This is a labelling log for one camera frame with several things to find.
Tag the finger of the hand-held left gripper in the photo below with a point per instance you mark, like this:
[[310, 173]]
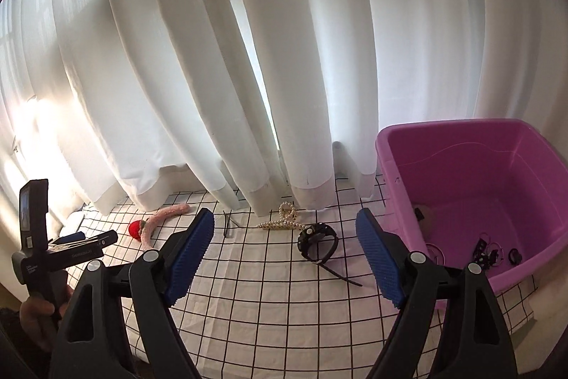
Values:
[[73, 236], [104, 238]]

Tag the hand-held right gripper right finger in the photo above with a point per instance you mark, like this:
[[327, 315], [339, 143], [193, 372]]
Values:
[[381, 263]]

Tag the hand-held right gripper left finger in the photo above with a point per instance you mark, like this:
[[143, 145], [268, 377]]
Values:
[[191, 259]]

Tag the pink plush strawberry headband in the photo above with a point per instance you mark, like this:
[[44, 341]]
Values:
[[159, 219]]

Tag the large silver bangle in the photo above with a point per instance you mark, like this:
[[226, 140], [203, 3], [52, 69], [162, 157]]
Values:
[[434, 246]]

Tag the black wrist watch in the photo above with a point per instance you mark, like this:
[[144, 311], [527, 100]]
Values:
[[310, 234]]

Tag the purple plastic bin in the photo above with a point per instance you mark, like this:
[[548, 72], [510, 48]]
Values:
[[466, 183]]

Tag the small silver bangle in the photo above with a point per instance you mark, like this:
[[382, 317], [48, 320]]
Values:
[[498, 246]]

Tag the person's left forearm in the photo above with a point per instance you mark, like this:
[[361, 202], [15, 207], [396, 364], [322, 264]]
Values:
[[17, 352]]

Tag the person's left hand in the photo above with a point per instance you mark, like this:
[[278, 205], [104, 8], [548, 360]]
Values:
[[37, 312]]

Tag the black hair pin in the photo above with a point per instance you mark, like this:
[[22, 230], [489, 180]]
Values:
[[227, 228]]

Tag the white black checked tablecloth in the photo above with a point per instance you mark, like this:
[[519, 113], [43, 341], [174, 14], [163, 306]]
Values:
[[266, 308]]

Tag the pearl hair claw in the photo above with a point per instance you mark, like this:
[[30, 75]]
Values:
[[275, 225]]

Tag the white curtain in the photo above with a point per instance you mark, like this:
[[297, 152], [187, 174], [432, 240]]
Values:
[[222, 50]]

